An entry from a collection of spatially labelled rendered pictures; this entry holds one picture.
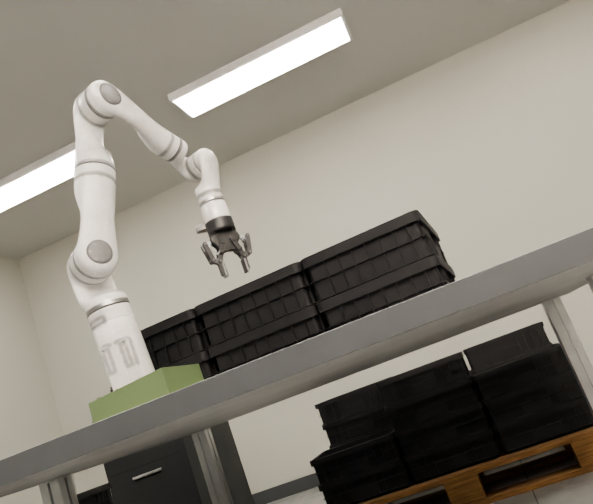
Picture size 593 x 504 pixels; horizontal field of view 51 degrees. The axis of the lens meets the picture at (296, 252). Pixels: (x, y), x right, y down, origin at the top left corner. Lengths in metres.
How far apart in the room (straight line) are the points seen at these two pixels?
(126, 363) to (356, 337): 0.57
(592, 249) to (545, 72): 4.47
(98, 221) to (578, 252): 0.95
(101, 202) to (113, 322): 0.27
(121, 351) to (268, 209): 4.02
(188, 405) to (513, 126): 4.43
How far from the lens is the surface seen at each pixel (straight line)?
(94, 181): 1.44
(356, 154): 5.17
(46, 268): 6.19
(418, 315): 0.87
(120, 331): 1.32
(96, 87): 1.58
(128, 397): 1.26
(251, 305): 1.50
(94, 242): 1.36
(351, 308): 1.42
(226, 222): 1.64
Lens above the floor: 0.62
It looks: 13 degrees up
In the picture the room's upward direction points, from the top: 20 degrees counter-clockwise
